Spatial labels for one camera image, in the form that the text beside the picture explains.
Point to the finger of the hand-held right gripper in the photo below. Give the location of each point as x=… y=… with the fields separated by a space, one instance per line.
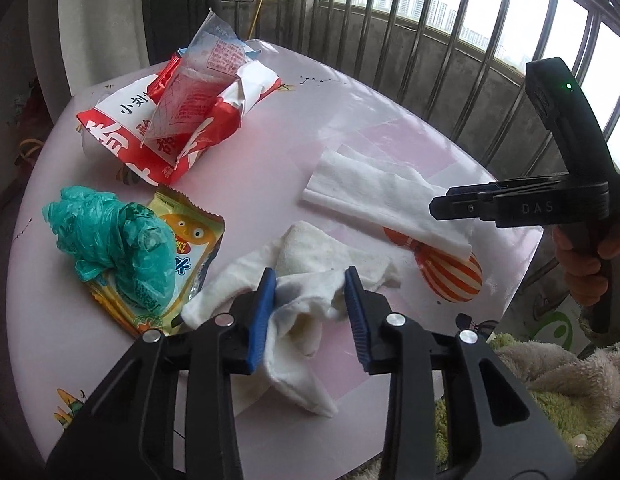
x=477 y=189
x=465 y=207

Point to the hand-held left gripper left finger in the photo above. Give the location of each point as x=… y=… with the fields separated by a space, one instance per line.
x=260 y=320

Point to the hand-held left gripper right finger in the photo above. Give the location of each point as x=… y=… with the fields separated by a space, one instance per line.
x=357 y=317

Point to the white tissue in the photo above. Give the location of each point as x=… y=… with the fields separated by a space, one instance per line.
x=310 y=255
x=370 y=190

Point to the large red white snack bag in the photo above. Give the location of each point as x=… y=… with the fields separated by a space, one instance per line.
x=124 y=135

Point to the clear red printed wrapper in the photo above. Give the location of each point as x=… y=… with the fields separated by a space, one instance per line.
x=194 y=90

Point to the person's right hand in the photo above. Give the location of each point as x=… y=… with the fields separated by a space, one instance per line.
x=572 y=270

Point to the yellow snack packet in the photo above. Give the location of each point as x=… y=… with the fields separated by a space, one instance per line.
x=194 y=240

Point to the white bag with green logo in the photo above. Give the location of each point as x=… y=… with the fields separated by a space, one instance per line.
x=552 y=327

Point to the crumpled green plastic bag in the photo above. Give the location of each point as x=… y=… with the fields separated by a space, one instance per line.
x=109 y=240

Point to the pink printed tablecloth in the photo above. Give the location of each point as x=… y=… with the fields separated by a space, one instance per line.
x=270 y=150

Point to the metal balcony railing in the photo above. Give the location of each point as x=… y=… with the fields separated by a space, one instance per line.
x=440 y=20

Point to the yellow pole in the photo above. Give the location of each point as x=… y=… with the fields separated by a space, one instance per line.
x=260 y=0

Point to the dark metal cabinet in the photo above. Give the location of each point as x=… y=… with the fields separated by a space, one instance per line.
x=182 y=15

